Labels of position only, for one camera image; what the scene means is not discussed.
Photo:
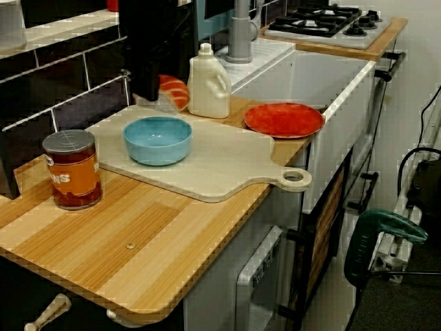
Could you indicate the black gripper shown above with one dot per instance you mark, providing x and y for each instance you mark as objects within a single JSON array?
[{"x": 151, "y": 41}]

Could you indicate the salmon sushi toy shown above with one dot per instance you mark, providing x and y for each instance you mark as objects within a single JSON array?
[{"x": 175, "y": 91}]

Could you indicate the light blue bowl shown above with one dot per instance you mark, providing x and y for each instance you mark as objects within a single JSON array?
[{"x": 156, "y": 145}]

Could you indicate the orange beans can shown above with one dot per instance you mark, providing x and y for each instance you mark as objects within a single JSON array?
[{"x": 74, "y": 172}]

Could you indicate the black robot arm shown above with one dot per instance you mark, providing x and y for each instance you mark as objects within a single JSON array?
[{"x": 155, "y": 10}]

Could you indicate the white detergent bottle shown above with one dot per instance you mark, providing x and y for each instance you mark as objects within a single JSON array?
[{"x": 206, "y": 89}]

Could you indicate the red ketchup bottle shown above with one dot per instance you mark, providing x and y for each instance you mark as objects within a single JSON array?
[{"x": 112, "y": 5}]

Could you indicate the grey toy faucet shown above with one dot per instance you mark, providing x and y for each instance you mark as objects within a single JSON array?
[{"x": 239, "y": 34}]

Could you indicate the pale wooden cutting board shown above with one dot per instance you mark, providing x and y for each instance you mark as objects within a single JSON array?
[{"x": 224, "y": 162}]

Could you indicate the red round plate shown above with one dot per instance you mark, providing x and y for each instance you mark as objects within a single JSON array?
[{"x": 282, "y": 120}]

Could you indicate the plain white container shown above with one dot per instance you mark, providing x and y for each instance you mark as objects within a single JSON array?
[{"x": 12, "y": 24}]

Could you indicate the toy gas stove top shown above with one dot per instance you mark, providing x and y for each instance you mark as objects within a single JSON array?
[{"x": 330, "y": 24}]

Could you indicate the brass countertop screw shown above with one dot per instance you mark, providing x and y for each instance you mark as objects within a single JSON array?
[{"x": 130, "y": 245}]

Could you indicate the white toy sink unit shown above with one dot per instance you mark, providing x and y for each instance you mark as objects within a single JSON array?
[{"x": 344, "y": 138}]

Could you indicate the wood patterned oven door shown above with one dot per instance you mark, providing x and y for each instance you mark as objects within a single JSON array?
[{"x": 327, "y": 220}]

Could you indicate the white dishwasher door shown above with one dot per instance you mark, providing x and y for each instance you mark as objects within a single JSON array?
[{"x": 258, "y": 282}]

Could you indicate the white drawer knob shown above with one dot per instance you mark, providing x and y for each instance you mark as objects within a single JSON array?
[{"x": 117, "y": 316}]

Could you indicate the green handheld tool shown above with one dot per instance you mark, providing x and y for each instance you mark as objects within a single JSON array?
[{"x": 361, "y": 241}]

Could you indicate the black box device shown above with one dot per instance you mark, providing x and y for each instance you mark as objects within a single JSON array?
[{"x": 427, "y": 193}]

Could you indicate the grey rail black brackets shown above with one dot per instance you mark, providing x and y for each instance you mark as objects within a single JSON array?
[{"x": 396, "y": 63}]

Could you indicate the aluminium extrusion frame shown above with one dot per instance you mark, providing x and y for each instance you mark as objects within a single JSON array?
[{"x": 389, "y": 255}]

